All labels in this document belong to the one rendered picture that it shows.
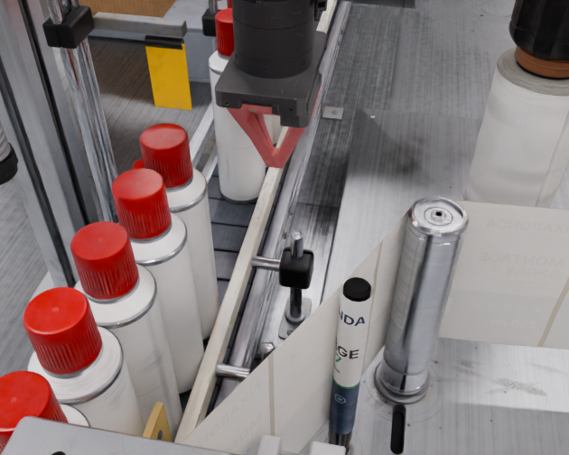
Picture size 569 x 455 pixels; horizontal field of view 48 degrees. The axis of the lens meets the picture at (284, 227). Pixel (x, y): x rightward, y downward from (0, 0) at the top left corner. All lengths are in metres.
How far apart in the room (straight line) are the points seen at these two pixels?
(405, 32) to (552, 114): 0.62
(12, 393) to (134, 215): 0.14
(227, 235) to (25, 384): 0.38
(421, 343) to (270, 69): 0.22
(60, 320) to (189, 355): 0.18
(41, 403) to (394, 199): 0.49
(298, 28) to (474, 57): 0.70
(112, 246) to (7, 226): 0.45
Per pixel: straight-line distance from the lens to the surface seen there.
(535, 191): 0.63
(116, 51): 1.13
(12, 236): 0.79
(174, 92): 0.50
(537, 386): 0.58
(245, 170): 0.66
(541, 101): 0.57
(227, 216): 0.68
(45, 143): 0.56
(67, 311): 0.34
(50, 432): 0.23
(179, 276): 0.44
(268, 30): 0.44
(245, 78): 0.46
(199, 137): 0.65
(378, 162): 0.76
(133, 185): 0.40
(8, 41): 0.52
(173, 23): 0.47
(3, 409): 0.32
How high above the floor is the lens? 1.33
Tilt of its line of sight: 43 degrees down
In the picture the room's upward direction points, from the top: straight up
